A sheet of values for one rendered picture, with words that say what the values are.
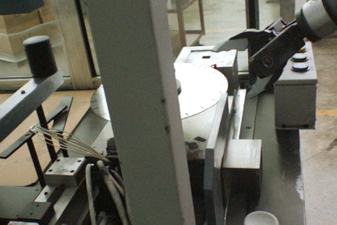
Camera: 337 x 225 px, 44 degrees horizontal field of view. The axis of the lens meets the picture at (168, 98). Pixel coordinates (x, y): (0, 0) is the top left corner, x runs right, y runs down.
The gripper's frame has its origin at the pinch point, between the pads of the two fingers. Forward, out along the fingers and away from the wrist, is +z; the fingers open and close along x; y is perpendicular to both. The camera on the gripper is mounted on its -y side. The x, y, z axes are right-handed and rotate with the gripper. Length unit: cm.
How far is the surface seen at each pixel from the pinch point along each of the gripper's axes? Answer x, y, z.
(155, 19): 14, -57, -33
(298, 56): -11.6, 36.6, 0.4
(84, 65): 26, 32, 67
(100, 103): 11.4, -9.5, 26.8
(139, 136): 9, -58, -28
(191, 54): 6.3, 36.0, 28.7
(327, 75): -74, 226, 70
